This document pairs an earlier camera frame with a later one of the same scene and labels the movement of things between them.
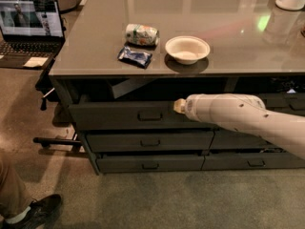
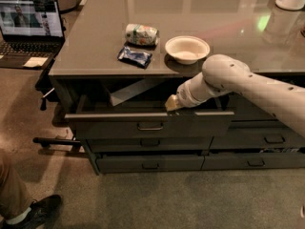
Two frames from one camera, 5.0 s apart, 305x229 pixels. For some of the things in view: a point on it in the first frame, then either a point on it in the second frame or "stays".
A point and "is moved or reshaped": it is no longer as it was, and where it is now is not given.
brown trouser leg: x=13 y=195 stays
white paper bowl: x=187 y=50 stays
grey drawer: x=134 y=115 is moved or reshaped
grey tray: x=126 y=86 to x=133 y=90
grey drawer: x=151 y=162 stays
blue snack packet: x=139 y=59 stays
